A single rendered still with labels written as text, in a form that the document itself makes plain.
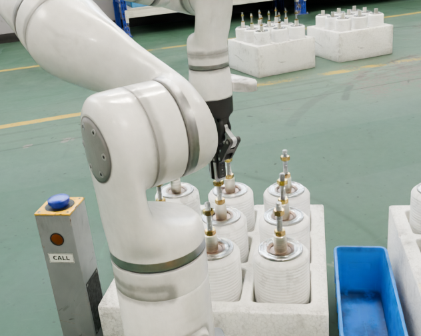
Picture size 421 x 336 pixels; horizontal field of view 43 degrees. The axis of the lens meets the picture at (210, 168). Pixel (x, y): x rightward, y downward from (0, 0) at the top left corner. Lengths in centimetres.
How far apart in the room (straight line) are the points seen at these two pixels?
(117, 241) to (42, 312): 85
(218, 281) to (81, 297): 30
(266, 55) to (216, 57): 228
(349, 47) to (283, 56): 46
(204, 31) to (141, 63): 38
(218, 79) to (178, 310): 50
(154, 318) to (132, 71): 23
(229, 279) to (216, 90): 32
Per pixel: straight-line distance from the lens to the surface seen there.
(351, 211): 160
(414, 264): 104
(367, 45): 356
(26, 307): 136
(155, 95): 45
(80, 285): 108
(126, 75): 54
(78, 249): 104
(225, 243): 95
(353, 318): 119
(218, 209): 103
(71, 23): 58
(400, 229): 115
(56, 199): 103
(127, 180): 44
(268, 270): 90
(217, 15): 89
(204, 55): 91
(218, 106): 93
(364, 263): 122
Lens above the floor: 74
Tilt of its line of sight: 22 degrees down
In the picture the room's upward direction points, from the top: 5 degrees counter-clockwise
